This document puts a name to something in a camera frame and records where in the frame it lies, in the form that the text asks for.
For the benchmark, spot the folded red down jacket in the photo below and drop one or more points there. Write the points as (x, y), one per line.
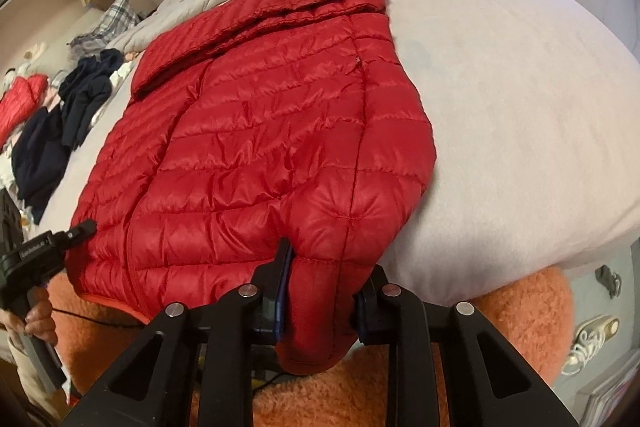
(20, 107)

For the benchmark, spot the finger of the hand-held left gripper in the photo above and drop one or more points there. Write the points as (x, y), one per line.
(80, 231)

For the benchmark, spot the red down jacket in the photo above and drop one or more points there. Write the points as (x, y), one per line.
(20, 107)
(250, 147)

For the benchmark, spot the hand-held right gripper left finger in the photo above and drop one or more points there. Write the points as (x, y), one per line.
(281, 302)

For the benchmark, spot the white sneaker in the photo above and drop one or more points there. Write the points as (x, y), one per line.
(592, 342)

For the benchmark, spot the bed with pale sheet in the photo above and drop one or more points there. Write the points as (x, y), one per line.
(500, 107)

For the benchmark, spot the dark shoe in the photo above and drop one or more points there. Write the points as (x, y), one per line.
(609, 282)

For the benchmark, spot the navy hooded garment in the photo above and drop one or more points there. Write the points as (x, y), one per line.
(87, 92)

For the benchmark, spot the small white garment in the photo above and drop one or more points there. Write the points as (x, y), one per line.
(122, 72)

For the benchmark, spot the person's left hand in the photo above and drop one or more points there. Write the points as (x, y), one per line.
(39, 314)

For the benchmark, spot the large navy garment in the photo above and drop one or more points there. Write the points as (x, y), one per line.
(37, 162)

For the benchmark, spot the plaid pillow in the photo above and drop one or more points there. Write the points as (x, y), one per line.
(112, 19)

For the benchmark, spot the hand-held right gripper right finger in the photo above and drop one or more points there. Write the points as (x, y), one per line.
(370, 312)

